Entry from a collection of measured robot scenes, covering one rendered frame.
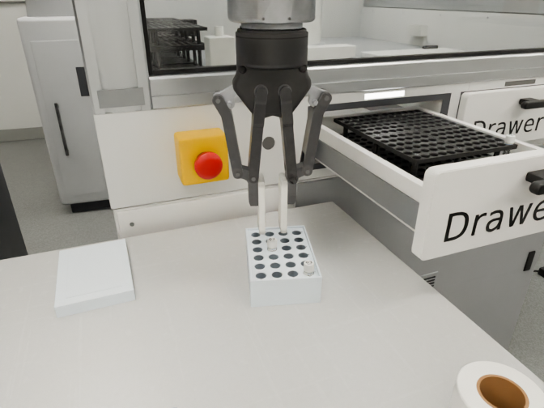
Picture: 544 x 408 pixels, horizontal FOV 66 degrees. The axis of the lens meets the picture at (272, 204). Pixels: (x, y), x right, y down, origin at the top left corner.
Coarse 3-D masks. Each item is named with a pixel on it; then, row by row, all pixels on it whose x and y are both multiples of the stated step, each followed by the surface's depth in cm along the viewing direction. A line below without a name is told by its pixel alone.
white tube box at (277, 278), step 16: (256, 240) 57; (288, 240) 57; (304, 240) 57; (256, 256) 54; (272, 256) 54; (288, 256) 54; (304, 256) 55; (256, 272) 50; (272, 272) 50; (288, 272) 51; (320, 272) 50; (256, 288) 49; (272, 288) 49; (288, 288) 49; (304, 288) 50; (320, 288) 50; (256, 304) 50; (272, 304) 50
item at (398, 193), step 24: (456, 120) 74; (336, 144) 66; (528, 144) 62; (336, 168) 67; (360, 168) 60; (384, 168) 55; (360, 192) 62; (384, 192) 55; (408, 192) 51; (408, 216) 51
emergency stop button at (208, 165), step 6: (198, 156) 59; (204, 156) 58; (210, 156) 59; (216, 156) 59; (198, 162) 58; (204, 162) 58; (210, 162) 59; (216, 162) 59; (222, 162) 60; (198, 168) 59; (204, 168) 59; (210, 168) 59; (216, 168) 59; (222, 168) 60; (198, 174) 59; (204, 174) 59; (210, 174) 59; (216, 174) 60
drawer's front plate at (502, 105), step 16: (464, 96) 78; (480, 96) 79; (496, 96) 80; (512, 96) 82; (528, 96) 83; (464, 112) 79; (480, 112) 80; (496, 112) 82; (512, 112) 83; (528, 112) 85; (496, 128) 83; (528, 128) 87
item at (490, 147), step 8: (488, 144) 60; (496, 144) 61; (504, 144) 60; (432, 152) 57; (440, 152) 58; (448, 152) 58; (456, 152) 57; (464, 152) 57; (472, 152) 58; (480, 152) 58; (488, 152) 59; (408, 160) 56; (416, 160) 55; (424, 160) 55; (432, 160) 56; (440, 160) 56
